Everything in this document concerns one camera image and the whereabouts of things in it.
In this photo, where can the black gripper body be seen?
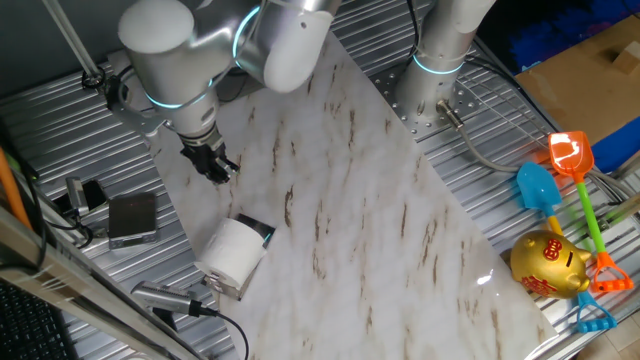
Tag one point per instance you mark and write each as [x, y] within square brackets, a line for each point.
[202, 152]

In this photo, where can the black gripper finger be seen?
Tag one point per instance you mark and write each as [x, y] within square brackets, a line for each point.
[214, 176]
[227, 166]

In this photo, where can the white toilet paper roll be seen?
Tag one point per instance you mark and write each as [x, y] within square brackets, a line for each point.
[232, 252]

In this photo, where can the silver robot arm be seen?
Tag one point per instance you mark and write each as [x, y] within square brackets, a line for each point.
[200, 55]

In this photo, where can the chrome paper roll holder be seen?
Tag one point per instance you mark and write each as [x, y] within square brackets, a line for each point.
[257, 227]

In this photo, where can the silver digital kitchen scale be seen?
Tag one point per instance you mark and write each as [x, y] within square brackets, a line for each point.
[132, 220]

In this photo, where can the small silver clamp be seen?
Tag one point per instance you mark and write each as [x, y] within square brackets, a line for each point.
[77, 196]

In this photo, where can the marble pattern table mat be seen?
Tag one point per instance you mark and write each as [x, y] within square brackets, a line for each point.
[360, 225]

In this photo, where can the thin silver rod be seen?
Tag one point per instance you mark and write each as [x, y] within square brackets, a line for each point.
[70, 37]

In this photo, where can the orange pole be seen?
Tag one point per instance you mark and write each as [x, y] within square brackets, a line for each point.
[12, 190]

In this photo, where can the black keyboard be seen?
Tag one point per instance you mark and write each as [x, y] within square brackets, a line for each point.
[30, 325]

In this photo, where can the blue toy shovel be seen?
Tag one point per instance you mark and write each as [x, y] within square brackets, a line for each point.
[537, 187]

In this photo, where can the gold piggy bank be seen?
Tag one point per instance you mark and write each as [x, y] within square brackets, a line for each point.
[545, 265]

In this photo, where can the orange toy shovel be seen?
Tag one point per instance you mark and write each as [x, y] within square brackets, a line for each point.
[572, 155]

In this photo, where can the blue plastic bag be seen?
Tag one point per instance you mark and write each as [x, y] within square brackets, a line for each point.
[555, 35]

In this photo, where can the brown cardboard box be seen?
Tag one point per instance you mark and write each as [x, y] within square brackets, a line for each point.
[575, 85]

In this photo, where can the small wooden block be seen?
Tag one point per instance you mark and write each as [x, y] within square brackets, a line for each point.
[627, 57]

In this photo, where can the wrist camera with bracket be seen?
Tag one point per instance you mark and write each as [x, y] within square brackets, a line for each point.
[125, 95]

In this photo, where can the camera mounting bracket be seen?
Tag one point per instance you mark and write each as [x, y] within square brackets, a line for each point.
[164, 320]

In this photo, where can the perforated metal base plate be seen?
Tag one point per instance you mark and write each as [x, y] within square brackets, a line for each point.
[400, 107]

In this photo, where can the aluminium frame beam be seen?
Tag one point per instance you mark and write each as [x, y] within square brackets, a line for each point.
[75, 295]

